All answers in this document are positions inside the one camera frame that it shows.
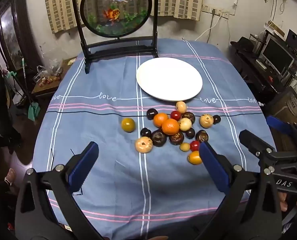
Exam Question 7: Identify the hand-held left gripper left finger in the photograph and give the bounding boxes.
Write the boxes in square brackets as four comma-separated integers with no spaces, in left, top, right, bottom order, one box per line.
[15,141,104,240]

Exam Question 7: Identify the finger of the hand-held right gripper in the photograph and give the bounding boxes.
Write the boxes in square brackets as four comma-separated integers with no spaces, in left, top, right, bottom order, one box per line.
[266,115,297,151]
[239,129,277,166]

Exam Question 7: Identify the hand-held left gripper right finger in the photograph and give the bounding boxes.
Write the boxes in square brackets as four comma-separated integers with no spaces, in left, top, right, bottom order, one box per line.
[196,141,282,240]

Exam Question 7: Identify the orange yellow persimmon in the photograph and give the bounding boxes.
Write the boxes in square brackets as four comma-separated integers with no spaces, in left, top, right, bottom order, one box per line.
[188,151,203,165]

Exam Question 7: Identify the dark brown mangosteen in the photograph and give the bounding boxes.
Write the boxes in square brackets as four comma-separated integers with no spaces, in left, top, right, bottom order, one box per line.
[195,130,209,143]
[182,112,196,125]
[169,131,185,146]
[151,130,167,147]

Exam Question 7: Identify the tan spotted pumpkin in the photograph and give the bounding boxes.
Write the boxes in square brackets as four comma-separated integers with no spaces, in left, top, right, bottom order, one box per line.
[199,114,214,129]
[135,137,153,153]

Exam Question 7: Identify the orange tangerine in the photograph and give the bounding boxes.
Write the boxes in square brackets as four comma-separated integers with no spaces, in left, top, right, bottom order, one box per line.
[153,113,169,128]
[162,118,180,135]

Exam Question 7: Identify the yellow green persimmon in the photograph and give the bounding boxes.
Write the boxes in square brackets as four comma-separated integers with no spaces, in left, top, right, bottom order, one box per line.
[121,118,135,133]

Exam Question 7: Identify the white oval plate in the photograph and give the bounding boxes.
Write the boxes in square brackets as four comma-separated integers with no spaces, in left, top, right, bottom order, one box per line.
[136,57,203,102]

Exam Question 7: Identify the person's right hand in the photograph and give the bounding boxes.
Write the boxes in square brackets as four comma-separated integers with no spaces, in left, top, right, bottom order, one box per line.
[278,192,297,212]

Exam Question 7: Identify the blue striped tablecloth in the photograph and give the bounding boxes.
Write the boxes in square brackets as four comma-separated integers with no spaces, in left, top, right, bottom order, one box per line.
[32,38,276,240]

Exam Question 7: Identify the black computer desk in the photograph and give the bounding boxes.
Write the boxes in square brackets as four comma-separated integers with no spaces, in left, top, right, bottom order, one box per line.
[235,34,297,100]

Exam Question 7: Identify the computer monitor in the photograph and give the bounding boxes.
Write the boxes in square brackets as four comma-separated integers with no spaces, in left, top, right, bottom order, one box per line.
[261,37,295,72]

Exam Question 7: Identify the green dustpan with broom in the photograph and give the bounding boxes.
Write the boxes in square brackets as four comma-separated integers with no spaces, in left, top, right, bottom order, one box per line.
[3,71,41,122]

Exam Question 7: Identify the black speaker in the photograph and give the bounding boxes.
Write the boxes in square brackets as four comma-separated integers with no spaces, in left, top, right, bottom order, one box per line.
[286,29,297,50]

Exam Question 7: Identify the wooden side table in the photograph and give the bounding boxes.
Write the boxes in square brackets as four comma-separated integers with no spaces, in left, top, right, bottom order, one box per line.
[31,57,77,98]

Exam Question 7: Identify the black hat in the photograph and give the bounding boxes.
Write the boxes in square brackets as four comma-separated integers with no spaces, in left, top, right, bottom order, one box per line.
[230,37,255,52]

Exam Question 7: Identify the clear plastic bags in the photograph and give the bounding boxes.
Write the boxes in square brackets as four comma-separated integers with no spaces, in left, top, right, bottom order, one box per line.
[35,59,64,85]

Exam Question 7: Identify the dark wooden framed cabinet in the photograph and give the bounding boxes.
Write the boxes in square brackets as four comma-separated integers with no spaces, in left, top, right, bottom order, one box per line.
[0,0,42,73]

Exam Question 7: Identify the beige checked curtain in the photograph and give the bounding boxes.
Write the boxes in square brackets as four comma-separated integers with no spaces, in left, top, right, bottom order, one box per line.
[43,0,206,34]

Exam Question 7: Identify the round goldfish screen stand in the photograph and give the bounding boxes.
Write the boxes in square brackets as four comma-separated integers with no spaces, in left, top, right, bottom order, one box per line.
[70,0,159,74]

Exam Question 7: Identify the thin wire eyeglasses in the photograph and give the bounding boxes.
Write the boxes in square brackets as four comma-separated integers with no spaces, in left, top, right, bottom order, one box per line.
[48,149,83,197]

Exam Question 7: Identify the white cable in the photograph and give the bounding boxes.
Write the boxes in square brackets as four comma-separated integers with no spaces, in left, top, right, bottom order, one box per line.
[194,15,221,42]

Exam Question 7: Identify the white wall power strip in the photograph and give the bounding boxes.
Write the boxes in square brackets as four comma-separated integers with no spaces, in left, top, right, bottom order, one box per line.
[202,4,230,19]

